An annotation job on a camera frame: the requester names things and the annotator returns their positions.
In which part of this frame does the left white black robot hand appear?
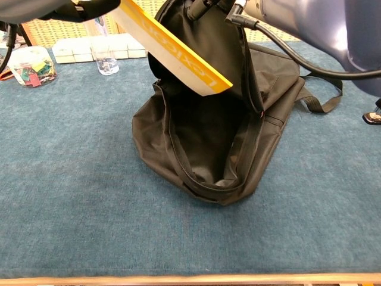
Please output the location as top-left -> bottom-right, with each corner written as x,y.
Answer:
44,0 -> 121,23

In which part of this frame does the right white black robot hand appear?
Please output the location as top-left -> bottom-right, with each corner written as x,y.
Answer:
184,0 -> 236,20

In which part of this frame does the yellow white booklet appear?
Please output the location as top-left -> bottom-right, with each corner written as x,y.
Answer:
114,0 -> 233,97

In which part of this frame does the black fabric backpack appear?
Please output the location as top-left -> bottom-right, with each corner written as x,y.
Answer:
132,0 -> 343,206

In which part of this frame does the white green box pack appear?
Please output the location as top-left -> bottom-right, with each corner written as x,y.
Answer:
52,33 -> 147,64

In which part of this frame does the clear plastic water bottle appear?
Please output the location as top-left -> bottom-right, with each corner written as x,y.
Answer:
90,14 -> 120,76

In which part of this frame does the black tripod stand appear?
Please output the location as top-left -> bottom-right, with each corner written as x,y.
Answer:
16,23 -> 34,47

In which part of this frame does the clear jar of coloured clips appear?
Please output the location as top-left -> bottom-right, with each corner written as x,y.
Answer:
7,46 -> 58,89

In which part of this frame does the blue table cloth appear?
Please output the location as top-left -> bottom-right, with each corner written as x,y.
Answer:
0,40 -> 381,279

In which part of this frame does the black stapler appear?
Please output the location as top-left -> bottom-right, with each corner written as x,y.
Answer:
362,97 -> 381,126

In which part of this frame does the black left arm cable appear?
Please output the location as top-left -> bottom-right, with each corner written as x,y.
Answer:
0,23 -> 16,74

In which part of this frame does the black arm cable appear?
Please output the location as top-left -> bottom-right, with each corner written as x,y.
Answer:
0,23 -> 16,74
225,5 -> 381,80

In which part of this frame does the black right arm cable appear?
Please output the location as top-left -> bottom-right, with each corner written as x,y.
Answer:
225,5 -> 381,80

